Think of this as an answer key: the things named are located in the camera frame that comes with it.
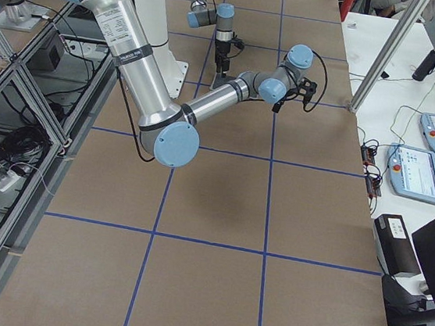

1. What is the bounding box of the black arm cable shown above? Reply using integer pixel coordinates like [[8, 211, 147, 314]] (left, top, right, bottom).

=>
[[298, 48, 332, 116], [182, 0, 251, 63]]

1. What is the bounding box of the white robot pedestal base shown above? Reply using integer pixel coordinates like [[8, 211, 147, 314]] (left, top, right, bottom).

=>
[[161, 58, 189, 99]]

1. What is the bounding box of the black box with label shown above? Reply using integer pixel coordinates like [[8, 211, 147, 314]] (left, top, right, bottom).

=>
[[373, 214, 421, 278]]

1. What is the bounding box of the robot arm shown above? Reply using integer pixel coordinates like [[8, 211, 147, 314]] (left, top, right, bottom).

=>
[[187, 0, 236, 77], [68, 0, 314, 167]]

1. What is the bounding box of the near blue teach pendant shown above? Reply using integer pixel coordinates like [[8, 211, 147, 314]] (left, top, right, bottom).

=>
[[387, 144, 435, 205]]

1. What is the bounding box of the aluminium frame rack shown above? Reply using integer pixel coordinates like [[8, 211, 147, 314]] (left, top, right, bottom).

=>
[[0, 5, 116, 292]]

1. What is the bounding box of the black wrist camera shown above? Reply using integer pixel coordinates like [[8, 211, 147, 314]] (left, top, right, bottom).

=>
[[298, 77, 317, 105]]

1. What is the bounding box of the black water bottle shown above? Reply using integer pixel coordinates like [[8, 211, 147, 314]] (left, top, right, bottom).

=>
[[412, 47, 435, 81]]

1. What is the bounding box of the aluminium frame post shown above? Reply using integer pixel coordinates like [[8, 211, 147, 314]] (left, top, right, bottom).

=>
[[348, 0, 430, 113]]

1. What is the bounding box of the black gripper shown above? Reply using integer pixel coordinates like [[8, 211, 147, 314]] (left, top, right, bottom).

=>
[[272, 86, 299, 113], [214, 39, 232, 72]]

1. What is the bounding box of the white power strip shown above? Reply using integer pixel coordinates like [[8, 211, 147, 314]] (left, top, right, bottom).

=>
[[0, 170, 20, 192]]

